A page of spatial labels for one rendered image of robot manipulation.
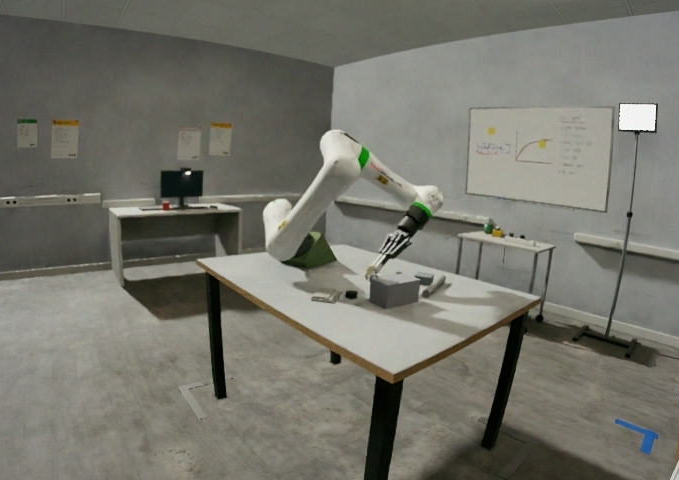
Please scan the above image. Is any long grey metal bar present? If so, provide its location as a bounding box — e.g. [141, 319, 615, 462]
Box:
[422, 275, 446, 298]

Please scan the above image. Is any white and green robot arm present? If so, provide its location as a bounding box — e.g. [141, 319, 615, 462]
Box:
[263, 130, 444, 261]

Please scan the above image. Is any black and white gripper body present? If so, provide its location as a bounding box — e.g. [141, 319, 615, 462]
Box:
[393, 217, 419, 244]

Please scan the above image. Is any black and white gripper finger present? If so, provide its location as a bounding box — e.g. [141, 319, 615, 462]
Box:
[373, 232, 399, 265]
[374, 233, 412, 272]

